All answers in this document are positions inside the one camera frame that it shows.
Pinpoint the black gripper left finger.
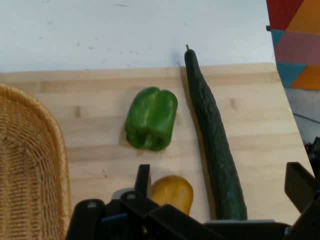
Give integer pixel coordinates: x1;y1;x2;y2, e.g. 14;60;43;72
65;163;226;240

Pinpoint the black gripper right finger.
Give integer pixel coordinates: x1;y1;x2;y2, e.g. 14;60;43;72
284;161;320;240

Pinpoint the long dark green cucumber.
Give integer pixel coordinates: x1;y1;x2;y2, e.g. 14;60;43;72
184;44;248;221

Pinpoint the black equipment beside table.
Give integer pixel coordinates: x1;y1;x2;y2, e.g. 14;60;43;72
303;136;320;176

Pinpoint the yellow bell pepper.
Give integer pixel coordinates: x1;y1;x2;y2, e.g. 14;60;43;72
149;175;194;216

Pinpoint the light wooden cutting board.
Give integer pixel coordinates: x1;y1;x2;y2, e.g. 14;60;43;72
0;62;316;240

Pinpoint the green bell pepper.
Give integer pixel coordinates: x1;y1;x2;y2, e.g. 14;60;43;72
124;86;179;152

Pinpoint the woven wicker basket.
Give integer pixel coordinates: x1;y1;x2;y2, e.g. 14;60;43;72
0;83;72;240

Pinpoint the colourful geometric patterned panel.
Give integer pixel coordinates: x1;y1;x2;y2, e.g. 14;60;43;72
266;0;320;91

